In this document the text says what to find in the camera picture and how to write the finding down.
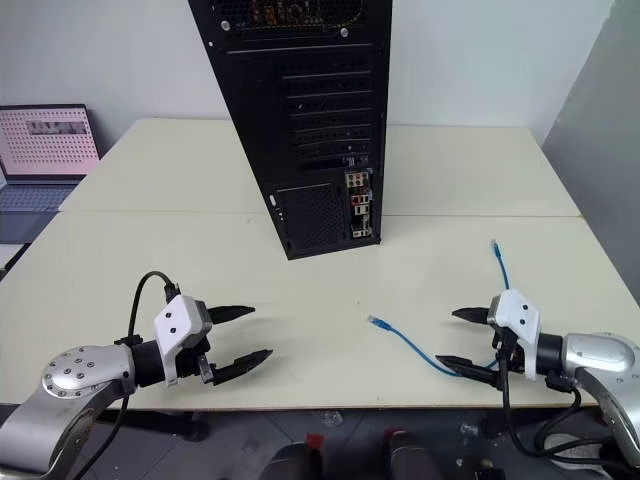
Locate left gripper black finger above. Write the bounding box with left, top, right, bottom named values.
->
left=207, top=303, right=257, bottom=326
left=213, top=348, right=274, bottom=388

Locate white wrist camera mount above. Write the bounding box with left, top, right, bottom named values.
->
left=491, top=288, right=544, bottom=383
left=152, top=294, right=202, bottom=387

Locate grey open laptop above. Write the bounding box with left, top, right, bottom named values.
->
left=0, top=103, right=102, bottom=242

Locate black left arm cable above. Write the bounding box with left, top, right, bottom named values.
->
left=74, top=270, right=182, bottom=480

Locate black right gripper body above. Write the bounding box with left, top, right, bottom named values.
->
left=486, top=294, right=526, bottom=392

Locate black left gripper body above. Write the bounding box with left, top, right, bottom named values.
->
left=175, top=299, right=218, bottom=386

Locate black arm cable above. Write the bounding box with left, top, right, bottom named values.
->
left=74, top=270, right=182, bottom=480
left=494, top=333, right=624, bottom=472

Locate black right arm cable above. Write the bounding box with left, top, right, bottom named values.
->
left=494, top=333, right=624, bottom=472

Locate white shoe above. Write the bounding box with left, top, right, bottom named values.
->
left=541, top=432, right=604, bottom=474

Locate dark grey rounded shape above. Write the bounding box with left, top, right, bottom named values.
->
left=268, top=441, right=329, bottom=480
left=382, top=428, right=444, bottom=480

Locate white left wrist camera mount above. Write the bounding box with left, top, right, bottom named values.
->
left=152, top=294, right=202, bottom=387

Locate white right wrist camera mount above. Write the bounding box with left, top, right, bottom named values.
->
left=491, top=288, right=544, bottom=383

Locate black computer tower case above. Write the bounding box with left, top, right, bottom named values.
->
left=188, top=0, right=393, bottom=261

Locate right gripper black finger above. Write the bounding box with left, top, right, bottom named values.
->
left=435, top=353, right=501, bottom=385
left=450, top=305, right=494, bottom=326

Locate blue ethernet cable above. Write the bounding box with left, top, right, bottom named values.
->
left=367, top=238, right=512, bottom=375

